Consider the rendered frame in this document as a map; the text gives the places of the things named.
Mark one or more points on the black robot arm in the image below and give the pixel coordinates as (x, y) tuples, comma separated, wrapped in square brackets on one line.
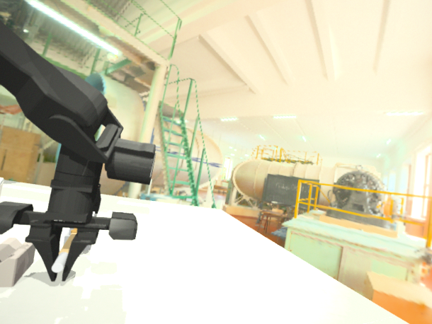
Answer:
[(70, 111)]

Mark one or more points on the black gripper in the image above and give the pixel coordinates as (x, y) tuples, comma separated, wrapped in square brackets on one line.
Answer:
[(71, 204)]

